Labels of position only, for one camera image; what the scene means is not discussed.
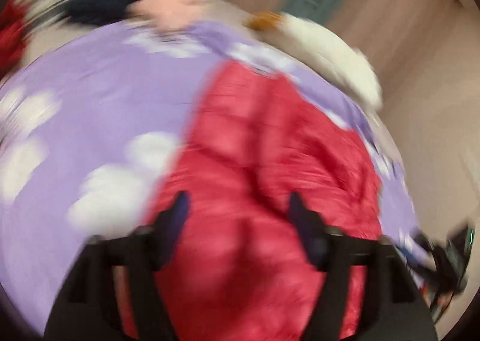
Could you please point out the dark navy garment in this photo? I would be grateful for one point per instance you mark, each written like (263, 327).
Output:
(95, 12)

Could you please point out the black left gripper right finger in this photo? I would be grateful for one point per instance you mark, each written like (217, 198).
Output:
(312, 232)

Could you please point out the red puffer down jacket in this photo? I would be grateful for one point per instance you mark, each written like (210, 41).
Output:
(239, 271)

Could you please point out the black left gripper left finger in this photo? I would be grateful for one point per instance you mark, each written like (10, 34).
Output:
(167, 230)

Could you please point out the purple floral bed quilt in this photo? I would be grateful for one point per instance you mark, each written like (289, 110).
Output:
(87, 128)

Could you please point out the pink folded garment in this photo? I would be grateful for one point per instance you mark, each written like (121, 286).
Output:
(169, 16)

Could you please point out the red white patterned garment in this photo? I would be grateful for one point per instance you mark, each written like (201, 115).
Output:
(13, 34)

